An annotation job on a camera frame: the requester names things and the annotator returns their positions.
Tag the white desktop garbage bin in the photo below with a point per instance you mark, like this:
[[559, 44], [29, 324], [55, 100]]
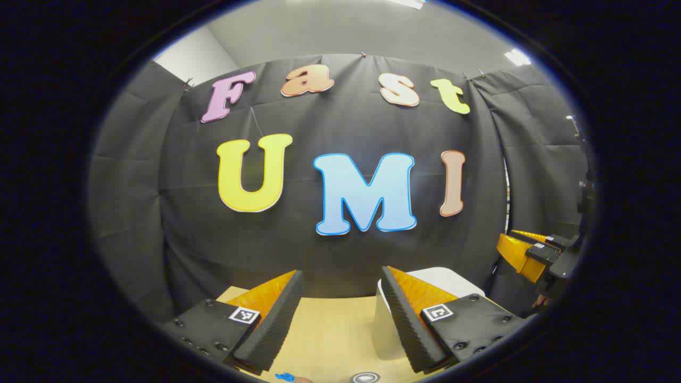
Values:
[[385, 330]]

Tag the blue paper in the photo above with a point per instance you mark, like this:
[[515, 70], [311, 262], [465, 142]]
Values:
[[284, 377]]

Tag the ceiling light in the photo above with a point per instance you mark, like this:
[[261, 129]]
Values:
[[518, 57], [407, 3]]

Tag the dark blue pop can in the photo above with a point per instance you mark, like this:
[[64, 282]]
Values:
[[365, 378]]

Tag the black metal stand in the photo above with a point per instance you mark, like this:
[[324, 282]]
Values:
[[584, 194]]

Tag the light wooden desktop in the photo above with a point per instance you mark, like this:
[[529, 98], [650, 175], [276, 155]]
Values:
[[330, 340]]

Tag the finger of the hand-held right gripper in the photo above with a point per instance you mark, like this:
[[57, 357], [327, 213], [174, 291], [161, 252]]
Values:
[[540, 254], [556, 241]]

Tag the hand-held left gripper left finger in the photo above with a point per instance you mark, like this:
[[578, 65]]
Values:
[[274, 324]]

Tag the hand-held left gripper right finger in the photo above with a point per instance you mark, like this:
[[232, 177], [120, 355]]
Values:
[[407, 330]]

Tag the black backdrop cloth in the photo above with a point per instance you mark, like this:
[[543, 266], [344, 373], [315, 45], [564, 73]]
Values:
[[330, 127]]

